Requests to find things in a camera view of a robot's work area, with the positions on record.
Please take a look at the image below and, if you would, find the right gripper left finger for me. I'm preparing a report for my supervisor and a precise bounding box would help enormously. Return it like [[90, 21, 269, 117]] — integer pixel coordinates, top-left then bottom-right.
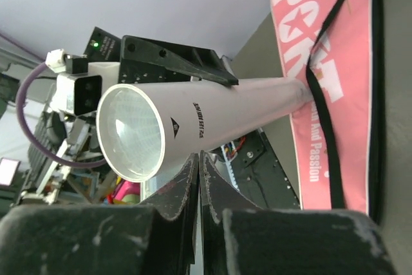
[[1, 154, 198, 274]]

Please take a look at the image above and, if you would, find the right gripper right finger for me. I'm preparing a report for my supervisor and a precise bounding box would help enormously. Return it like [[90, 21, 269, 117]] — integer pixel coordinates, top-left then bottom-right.
[[199, 153, 396, 274]]

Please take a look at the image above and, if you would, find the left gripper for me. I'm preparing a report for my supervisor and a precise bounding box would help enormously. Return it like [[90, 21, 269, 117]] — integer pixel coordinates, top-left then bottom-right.
[[118, 35, 238, 86]]

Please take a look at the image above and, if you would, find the white shuttlecock tube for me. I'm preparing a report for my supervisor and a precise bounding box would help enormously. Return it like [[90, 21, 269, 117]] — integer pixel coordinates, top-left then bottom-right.
[[96, 78, 312, 182]]

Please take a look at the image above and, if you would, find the clear plastic tube lid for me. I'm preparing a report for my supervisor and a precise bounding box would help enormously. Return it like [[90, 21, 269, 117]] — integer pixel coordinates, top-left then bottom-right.
[[98, 88, 162, 179]]

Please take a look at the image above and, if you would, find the pink racket bag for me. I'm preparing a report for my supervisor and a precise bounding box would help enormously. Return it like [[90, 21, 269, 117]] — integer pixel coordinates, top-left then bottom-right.
[[271, 0, 385, 220]]

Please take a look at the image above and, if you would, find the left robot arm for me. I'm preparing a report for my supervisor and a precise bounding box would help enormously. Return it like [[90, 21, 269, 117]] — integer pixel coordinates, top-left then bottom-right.
[[84, 27, 238, 86]]

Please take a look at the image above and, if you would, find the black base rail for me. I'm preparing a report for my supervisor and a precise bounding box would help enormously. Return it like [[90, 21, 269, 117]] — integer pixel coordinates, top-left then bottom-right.
[[220, 129, 300, 209]]

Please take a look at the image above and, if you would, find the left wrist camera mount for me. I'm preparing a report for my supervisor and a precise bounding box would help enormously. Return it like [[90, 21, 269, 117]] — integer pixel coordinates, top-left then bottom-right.
[[45, 49, 120, 117]]

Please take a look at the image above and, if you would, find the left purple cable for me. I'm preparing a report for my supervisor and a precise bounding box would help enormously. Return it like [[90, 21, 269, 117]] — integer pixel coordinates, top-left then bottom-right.
[[15, 62, 106, 169]]

